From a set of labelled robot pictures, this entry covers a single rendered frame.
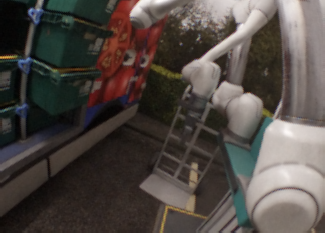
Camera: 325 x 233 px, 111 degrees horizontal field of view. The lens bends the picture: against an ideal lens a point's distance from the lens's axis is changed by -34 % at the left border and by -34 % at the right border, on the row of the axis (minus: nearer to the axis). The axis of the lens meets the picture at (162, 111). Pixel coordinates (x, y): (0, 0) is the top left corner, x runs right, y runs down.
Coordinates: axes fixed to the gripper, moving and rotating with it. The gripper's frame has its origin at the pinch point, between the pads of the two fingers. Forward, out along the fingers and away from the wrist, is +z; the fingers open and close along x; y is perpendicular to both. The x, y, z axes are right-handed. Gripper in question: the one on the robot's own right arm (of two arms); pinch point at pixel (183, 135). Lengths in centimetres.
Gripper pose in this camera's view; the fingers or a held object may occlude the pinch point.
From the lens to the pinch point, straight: 84.5
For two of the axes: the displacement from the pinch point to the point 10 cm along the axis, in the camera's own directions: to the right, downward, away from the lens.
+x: 1.7, -2.6, 9.5
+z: -3.3, 8.9, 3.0
